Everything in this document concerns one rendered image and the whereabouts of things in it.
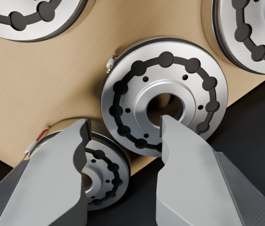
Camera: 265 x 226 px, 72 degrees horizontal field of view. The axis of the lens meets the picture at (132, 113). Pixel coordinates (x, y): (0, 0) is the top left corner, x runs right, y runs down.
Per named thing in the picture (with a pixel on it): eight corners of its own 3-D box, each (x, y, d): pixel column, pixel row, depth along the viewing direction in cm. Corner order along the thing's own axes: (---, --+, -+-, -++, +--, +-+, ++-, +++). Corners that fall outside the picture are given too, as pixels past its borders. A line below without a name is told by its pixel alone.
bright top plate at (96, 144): (78, 112, 15) (76, 116, 15) (148, 180, 19) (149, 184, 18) (7, 168, 18) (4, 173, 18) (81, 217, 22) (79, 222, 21)
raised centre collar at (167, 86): (165, 64, 13) (167, 66, 12) (207, 106, 15) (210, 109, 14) (120, 110, 15) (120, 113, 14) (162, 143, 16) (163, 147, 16)
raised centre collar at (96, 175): (78, 150, 16) (76, 155, 16) (113, 180, 18) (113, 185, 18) (43, 175, 18) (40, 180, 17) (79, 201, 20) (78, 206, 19)
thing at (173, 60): (166, 6, 12) (168, 5, 11) (249, 102, 15) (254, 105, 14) (77, 109, 15) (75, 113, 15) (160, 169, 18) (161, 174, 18)
